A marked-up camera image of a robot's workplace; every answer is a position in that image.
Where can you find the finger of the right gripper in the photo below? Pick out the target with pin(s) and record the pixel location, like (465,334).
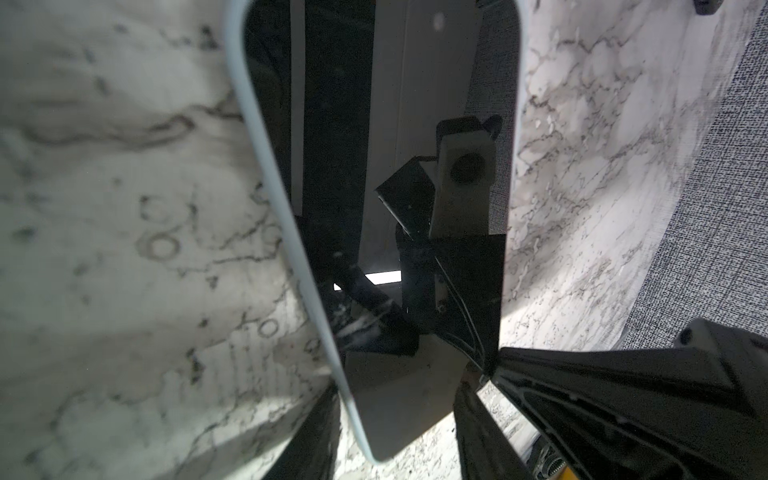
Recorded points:
(697,410)

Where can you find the black phone front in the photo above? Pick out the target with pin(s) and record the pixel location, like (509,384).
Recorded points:
(390,180)

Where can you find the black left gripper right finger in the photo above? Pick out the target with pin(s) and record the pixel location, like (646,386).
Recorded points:
(484,451)

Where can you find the light blue phone case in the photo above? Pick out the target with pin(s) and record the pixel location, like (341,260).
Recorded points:
(282,216)

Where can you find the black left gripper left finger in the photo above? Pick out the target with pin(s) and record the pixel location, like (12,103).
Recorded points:
(311,454)

